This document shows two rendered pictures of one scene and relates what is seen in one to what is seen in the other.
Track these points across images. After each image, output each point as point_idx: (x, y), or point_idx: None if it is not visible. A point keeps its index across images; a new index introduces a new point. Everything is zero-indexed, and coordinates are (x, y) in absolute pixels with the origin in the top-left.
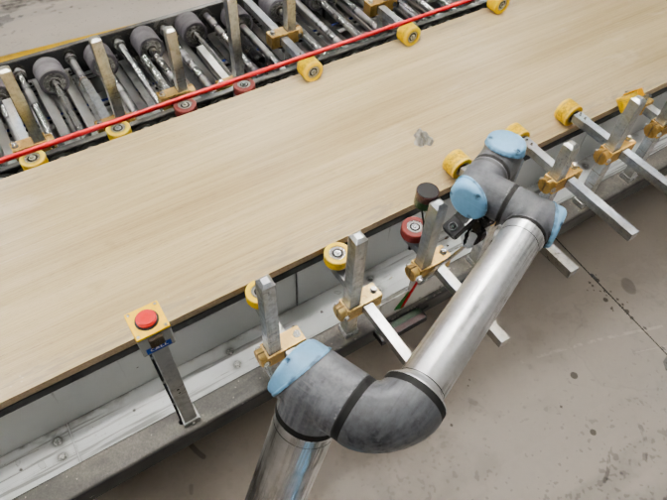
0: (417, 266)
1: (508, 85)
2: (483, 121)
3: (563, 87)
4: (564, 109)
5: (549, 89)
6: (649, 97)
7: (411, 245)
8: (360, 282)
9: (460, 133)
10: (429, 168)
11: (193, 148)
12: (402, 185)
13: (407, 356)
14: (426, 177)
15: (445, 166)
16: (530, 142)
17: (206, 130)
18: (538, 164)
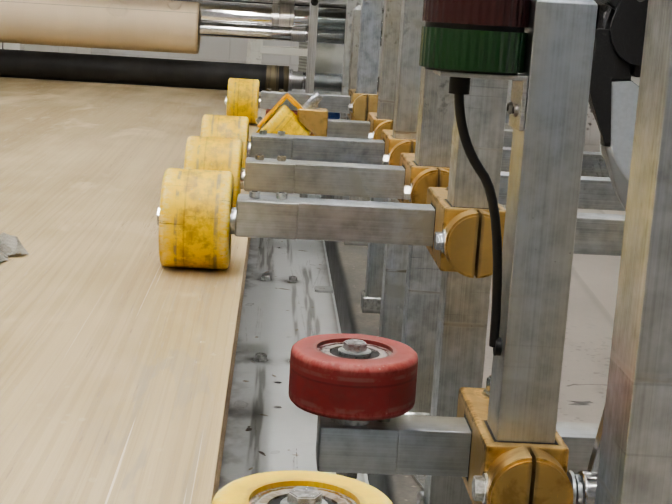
0: (530, 445)
1: (9, 174)
2: (69, 208)
3: (123, 161)
4: (224, 131)
5: (103, 166)
6: (321, 98)
7: (380, 452)
8: None
9: (55, 228)
10: (113, 278)
11: None
12: (114, 317)
13: None
14: (144, 289)
15: (179, 225)
16: (272, 159)
17: None
18: (340, 194)
